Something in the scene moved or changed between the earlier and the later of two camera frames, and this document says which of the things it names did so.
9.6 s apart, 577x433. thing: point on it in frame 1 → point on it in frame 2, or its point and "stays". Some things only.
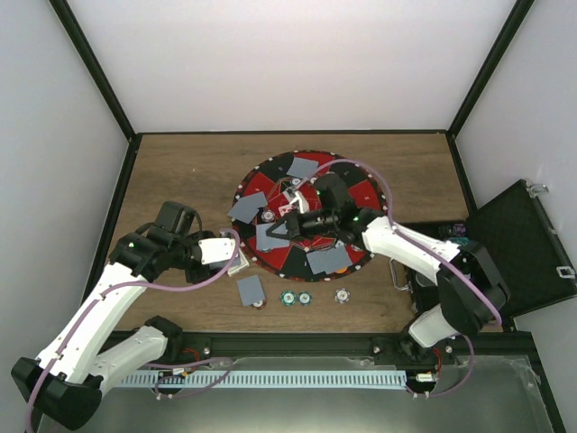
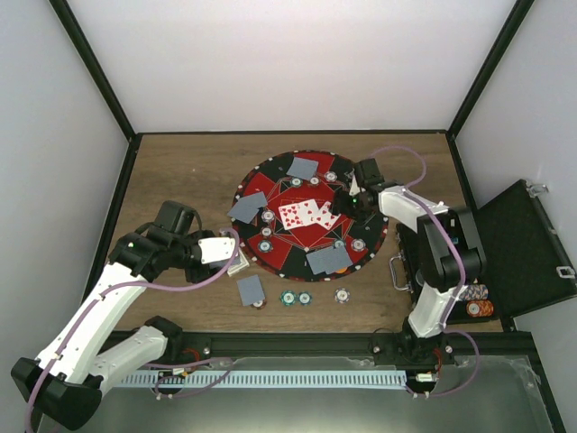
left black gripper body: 194,276 stays
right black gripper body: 317,226 → 354,209
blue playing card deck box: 239,263 stays
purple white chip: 268,216 stays
